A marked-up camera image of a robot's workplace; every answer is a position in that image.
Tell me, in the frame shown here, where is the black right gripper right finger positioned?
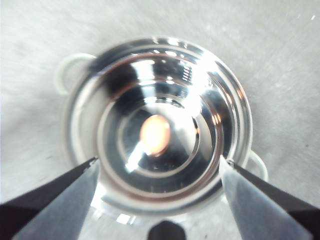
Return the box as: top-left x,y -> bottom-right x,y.
218,154 -> 320,240

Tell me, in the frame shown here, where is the brown egg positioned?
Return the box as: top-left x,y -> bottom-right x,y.
139,114 -> 172,156

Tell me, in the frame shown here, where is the pale green electric pot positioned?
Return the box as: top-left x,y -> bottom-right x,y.
53,36 -> 270,240

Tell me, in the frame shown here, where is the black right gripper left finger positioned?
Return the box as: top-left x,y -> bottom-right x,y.
0,156 -> 100,240

